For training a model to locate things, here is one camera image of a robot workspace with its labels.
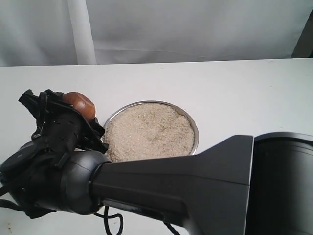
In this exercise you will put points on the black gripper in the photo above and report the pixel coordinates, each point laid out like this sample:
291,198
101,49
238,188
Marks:
55,170

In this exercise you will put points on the white vertical pole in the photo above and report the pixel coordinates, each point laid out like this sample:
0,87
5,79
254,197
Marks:
81,30

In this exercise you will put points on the brown wooden cup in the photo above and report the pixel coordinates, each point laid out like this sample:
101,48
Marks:
82,104

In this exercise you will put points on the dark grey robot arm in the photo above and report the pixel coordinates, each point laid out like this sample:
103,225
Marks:
242,186

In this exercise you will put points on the round steel rice tray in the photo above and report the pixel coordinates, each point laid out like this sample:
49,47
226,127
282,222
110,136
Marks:
150,129

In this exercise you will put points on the white backdrop curtain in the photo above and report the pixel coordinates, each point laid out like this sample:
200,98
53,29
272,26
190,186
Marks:
39,32

